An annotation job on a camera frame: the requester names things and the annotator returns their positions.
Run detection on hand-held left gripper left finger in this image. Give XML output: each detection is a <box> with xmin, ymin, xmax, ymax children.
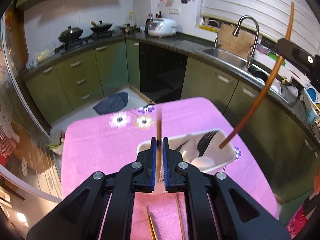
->
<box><xmin>26</xmin><ymin>137</ymin><xmax>158</xmax><ymax>240</ymax></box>

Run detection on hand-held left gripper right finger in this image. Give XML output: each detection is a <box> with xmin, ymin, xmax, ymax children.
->
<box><xmin>162</xmin><ymin>137</ymin><xmax>292</xmax><ymax>240</ymax></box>

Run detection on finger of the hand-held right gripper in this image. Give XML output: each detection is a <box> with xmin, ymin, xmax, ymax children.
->
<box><xmin>276</xmin><ymin>38</ymin><xmax>320</xmax><ymax>92</ymax></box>

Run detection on brown wooden chopstick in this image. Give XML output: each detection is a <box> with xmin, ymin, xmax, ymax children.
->
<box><xmin>176</xmin><ymin>194</ymin><xmax>186</xmax><ymax>240</ymax></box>
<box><xmin>156</xmin><ymin>107</ymin><xmax>163</xmax><ymax>188</ymax></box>
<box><xmin>219</xmin><ymin>1</ymin><xmax>295</xmax><ymax>149</ymax></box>
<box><xmin>146</xmin><ymin>206</ymin><xmax>157</xmax><ymax>240</ymax></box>

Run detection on white plastic spoon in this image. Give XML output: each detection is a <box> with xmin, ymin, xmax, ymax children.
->
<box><xmin>190</xmin><ymin>156</ymin><xmax>217</xmax><ymax>173</ymax></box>

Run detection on black plastic fork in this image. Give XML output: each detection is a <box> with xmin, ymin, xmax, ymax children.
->
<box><xmin>197</xmin><ymin>130</ymin><xmax>219</xmax><ymax>157</ymax></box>

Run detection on white plastic utensil holder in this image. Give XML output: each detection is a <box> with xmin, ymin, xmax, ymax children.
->
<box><xmin>137</xmin><ymin>128</ymin><xmax>237</xmax><ymax>196</ymax></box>

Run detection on green windowsill holder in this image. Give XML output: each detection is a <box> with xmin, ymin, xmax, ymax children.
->
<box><xmin>257</xmin><ymin>44</ymin><xmax>287</xmax><ymax>66</ymax></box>

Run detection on white plate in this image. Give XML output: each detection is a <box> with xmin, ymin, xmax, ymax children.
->
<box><xmin>270</xmin><ymin>79</ymin><xmax>283</xmax><ymax>93</ymax></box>

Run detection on black bowl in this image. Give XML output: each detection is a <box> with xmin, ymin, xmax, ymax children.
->
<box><xmin>251</xmin><ymin>70</ymin><xmax>271</xmax><ymax>83</ymax></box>

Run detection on blue white mugs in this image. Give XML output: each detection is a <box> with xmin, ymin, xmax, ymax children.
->
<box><xmin>303</xmin><ymin>81</ymin><xmax>320</xmax><ymax>125</ymax></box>

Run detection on tall steel kitchen faucet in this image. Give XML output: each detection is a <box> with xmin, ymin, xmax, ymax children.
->
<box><xmin>231</xmin><ymin>16</ymin><xmax>260</xmax><ymax>71</ymax></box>

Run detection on pink floral tablecloth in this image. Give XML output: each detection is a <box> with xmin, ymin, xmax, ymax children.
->
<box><xmin>61</xmin><ymin>97</ymin><xmax>279</xmax><ymax>240</ymax></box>

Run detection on wooden cutting board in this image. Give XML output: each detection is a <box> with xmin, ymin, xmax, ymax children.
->
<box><xmin>221</xmin><ymin>22</ymin><xmax>262</xmax><ymax>59</ymax></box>

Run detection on blue floor rug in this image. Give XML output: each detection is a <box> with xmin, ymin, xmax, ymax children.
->
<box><xmin>93</xmin><ymin>92</ymin><xmax>129</xmax><ymax>116</ymax></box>

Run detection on white window blind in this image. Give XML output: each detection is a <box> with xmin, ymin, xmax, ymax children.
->
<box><xmin>201</xmin><ymin>0</ymin><xmax>320</xmax><ymax>56</ymax></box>

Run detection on steel kitchen sink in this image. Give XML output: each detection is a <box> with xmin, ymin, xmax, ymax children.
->
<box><xmin>193</xmin><ymin>46</ymin><xmax>300</xmax><ymax>105</ymax></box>

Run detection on black built-in appliance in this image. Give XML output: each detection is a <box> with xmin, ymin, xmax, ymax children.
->
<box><xmin>138</xmin><ymin>42</ymin><xmax>188</xmax><ymax>105</ymax></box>

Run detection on small steel faucet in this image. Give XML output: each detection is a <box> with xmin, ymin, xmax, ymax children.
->
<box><xmin>204</xmin><ymin>19</ymin><xmax>223</xmax><ymax>51</ymax></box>

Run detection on green base cabinets under sink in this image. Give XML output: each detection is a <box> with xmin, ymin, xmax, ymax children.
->
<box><xmin>180</xmin><ymin>56</ymin><xmax>320</xmax><ymax>203</ymax></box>

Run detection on yellow sponge rack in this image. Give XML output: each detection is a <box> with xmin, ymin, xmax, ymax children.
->
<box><xmin>198</xmin><ymin>24</ymin><xmax>218</xmax><ymax>33</ymax></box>

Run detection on trash bin with bag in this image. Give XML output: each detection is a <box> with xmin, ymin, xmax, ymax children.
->
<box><xmin>48</xmin><ymin>129</ymin><xmax>66</xmax><ymax>156</ymax></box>

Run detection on green base cabinets with drawers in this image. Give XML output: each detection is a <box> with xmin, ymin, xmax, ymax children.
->
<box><xmin>24</xmin><ymin>39</ymin><xmax>141</xmax><ymax>125</ymax></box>

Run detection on dark kitchen countertop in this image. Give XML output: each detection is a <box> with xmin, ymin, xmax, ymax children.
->
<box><xmin>22</xmin><ymin>30</ymin><xmax>320</xmax><ymax>142</ymax></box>

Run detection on white rice cooker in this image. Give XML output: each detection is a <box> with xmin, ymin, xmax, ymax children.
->
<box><xmin>147</xmin><ymin>18</ymin><xmax>178</xmax><ymax>39</ymax></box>

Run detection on small steel pot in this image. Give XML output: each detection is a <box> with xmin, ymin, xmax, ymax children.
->
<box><xmin>119</xmin><ymin>24</ymin><xmax>137</xmax><ymax>33</ymax></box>

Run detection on black gas stove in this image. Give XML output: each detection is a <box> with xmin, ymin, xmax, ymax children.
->
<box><xmin>60</xmin><ymin>31</ymin><xmax>116</xmax><ymax>51</ymax></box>

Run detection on floral sliding glass door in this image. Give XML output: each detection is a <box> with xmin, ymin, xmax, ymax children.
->
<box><xmin>0</xmin><ymin>5</ymin><xmax>63</xmax><ymax>203</ymax></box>

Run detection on group of dark sauce bottles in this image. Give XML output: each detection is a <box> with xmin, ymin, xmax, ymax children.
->
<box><xmin>146</xmin><ymin>11</ymin><xmax>163</xmax><ymax>27</ymax></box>

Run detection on clear oil bottle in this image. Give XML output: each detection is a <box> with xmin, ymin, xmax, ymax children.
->
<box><xmin>126</xmin><ymin>11</ymin><xmax>136</xmax><ymax>27</ymax></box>

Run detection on black wok with lid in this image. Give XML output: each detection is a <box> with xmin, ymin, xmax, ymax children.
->
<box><xmin>58</xmin><ymin>26</ymin><xmax>84</xmax><ymax>43</ymax></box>

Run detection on plastic bags of food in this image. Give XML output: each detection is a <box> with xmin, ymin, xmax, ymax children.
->
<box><xmin>27</xmin><ymin>47</ymin><xmax>57</xmax><ymax>68</ymax></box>

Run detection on black wok with wooden handle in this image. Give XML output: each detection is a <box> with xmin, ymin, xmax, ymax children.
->
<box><xmin>90</xmin><ymin>20</ymin><xmax>114</xmax><ymax>34</ymax></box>

